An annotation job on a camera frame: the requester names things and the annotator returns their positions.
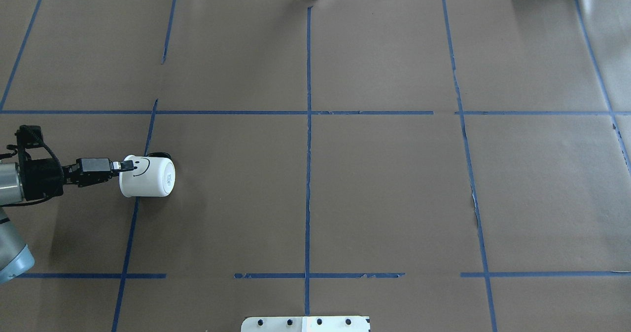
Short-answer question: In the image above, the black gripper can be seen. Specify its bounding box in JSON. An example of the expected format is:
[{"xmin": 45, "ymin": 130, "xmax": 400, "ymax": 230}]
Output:
[{"xmin": 19, "ymin": 157, "xmax": 137, "ymax": 201}]

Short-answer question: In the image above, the white smiley face mug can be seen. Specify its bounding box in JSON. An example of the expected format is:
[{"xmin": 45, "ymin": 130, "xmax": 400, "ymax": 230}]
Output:
[{"xmin": 119, "ymin": 152, "xmax": 176, "ymax": 197}]

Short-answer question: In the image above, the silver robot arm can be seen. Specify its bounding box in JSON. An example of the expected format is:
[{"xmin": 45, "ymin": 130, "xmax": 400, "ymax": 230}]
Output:
[{"xmin": 0, "ymin": 157, "xmax": 137, "ymax": 284}]

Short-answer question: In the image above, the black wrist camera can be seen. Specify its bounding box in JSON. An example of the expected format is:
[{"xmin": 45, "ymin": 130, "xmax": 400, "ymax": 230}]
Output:
[{"xmin": 14, "ymin": 125, "xmax": 44, "ymax": 149}]

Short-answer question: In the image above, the white camera post base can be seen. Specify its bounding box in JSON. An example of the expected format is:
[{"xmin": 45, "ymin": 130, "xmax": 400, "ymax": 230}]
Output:
[{"xmin": 241, "ymin": 316, "xmax": 371, "ymax": 332}]

